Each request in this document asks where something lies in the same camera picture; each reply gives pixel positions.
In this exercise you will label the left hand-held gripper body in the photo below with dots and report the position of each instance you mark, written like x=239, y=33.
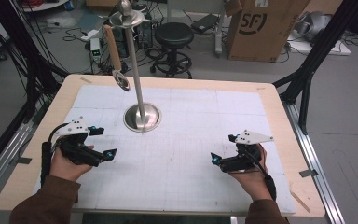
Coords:
x=71, y=128

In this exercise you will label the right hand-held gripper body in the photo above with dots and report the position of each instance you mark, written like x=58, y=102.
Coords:
x=251, y=137

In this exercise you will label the metal hook rack stand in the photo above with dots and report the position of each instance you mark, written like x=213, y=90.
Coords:
x=138, y=93

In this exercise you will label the person's left hand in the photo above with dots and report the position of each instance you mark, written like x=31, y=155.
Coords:
x=65, y=169

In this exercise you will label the person's right hand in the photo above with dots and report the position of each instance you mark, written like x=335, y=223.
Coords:
x=253, y=183

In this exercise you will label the white grid mat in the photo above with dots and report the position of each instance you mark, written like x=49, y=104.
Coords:
x=183, y=155

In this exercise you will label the beige tape strip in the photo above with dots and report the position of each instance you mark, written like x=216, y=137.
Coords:
x=85, y=80
x=300, y=201

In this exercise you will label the grey tape piece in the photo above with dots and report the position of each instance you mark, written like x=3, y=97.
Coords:
x=23, y=160
x=308, y=173

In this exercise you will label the white device with green light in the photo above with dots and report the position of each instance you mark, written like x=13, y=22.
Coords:
x=95, y=49

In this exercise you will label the white power strip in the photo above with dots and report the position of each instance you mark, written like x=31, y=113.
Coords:
x=89, y=34

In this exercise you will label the brown cardboard box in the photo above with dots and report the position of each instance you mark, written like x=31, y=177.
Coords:
x=261, y=34

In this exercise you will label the white pole stand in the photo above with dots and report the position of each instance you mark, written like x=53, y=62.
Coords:
x=220, y=31

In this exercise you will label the black flat device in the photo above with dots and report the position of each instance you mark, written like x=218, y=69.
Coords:
x=205, y=23

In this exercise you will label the black round stool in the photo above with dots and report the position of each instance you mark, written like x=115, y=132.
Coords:
x=174, y=35

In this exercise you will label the white flat board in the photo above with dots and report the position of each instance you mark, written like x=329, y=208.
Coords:
x=338, y=48

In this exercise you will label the silver grey machine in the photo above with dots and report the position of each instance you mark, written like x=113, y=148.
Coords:
x=313, y=26

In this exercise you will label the aluminium rail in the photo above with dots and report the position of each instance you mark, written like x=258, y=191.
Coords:
x=3, y=158
x=313, y=161

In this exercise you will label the black metal frame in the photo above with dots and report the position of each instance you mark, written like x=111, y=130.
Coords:
x=28, y=62
x=317, y=53

